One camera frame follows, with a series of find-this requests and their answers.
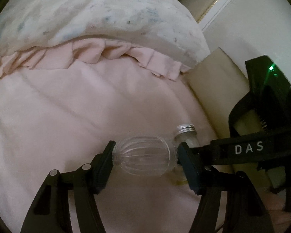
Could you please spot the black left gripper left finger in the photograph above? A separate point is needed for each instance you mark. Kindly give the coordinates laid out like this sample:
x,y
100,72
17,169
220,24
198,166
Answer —
x,y
49,211

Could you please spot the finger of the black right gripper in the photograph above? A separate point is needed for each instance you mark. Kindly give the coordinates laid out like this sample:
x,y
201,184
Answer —
x,y
232,152

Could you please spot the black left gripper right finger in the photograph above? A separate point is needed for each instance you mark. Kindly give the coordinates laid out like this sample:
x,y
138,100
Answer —
x,y
245,211

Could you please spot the clear bottle of cotton swabs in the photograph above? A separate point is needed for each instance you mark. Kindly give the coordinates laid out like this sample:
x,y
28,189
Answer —
x,y
185,133

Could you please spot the clear ribbed glass jar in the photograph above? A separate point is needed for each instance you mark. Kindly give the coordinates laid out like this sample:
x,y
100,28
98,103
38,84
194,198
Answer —
x,y
145,155

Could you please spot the large floral ruffled pillow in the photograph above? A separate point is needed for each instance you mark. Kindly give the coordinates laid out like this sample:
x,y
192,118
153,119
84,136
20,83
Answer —
x,y
29,28

